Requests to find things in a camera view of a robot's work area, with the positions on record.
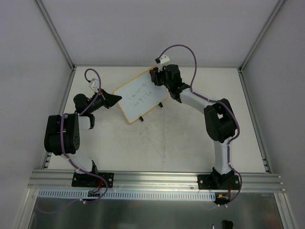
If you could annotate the right aluminium frame post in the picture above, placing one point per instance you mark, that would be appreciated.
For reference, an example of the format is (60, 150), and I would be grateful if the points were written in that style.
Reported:
(266, 26)

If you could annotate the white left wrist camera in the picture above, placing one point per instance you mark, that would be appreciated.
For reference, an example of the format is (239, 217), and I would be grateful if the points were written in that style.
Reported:
(94, 84)

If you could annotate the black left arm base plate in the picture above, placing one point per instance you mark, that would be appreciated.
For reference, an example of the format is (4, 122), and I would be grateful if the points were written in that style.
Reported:
(84, 180)

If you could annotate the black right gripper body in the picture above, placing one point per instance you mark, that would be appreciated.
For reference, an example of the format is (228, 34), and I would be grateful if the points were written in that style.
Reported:
(157, 76)

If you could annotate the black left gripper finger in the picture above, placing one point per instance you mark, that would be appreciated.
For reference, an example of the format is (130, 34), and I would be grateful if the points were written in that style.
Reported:
(111, 101)
(107, 95)

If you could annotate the white slotted cable duct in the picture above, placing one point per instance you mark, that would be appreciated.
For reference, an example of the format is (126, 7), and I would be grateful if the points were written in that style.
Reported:
(128, 195)

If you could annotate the aluminium mounting rail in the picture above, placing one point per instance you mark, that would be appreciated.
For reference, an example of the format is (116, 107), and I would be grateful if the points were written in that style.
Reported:
(156, 181)

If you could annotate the black object at bottom edge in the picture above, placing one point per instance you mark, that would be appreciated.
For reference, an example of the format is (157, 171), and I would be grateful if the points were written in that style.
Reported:
(228, 224)

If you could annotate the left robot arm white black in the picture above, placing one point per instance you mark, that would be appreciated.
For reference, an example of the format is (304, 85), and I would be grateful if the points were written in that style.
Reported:
(62, 138)

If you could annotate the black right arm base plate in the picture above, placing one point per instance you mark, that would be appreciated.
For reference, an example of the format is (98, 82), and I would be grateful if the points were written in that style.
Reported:
(216, 182)

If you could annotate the yellow-framed whiteboard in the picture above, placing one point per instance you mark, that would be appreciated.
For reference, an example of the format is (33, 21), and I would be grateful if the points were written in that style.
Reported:
(140, 96)

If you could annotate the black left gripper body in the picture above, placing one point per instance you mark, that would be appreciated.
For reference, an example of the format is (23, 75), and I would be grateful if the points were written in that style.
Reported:
(104, 98)

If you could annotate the left aluminium frame post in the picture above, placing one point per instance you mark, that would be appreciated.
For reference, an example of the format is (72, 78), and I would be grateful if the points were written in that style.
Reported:
(47, 18)

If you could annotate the aluminium frame post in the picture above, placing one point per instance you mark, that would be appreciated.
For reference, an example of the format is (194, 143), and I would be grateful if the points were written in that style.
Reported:
(47, 18)
(266, 26)

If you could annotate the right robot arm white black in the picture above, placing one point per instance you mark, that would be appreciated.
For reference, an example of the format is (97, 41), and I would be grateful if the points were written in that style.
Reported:
(220, 123)

